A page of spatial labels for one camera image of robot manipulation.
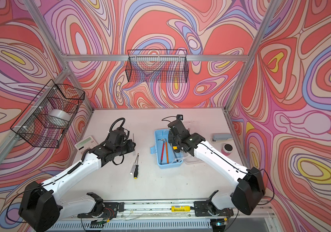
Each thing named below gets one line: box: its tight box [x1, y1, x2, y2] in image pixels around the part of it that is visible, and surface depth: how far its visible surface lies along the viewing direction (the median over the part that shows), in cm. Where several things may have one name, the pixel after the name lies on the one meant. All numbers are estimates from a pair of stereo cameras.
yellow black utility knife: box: [172, 145, 181, 153], surface depth 88 cm
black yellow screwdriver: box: [133, 152, 139, 180], surface depth 87 cm
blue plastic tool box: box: [150, 128, 184, 168], surface depth 96 cm
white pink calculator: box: [74, 135, 99, 156], surface depth 98 cm
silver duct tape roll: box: [47, 109, 72, 129], surface depth 74 cm
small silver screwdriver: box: [129, 156, 138, 175], surface depth 88 cm
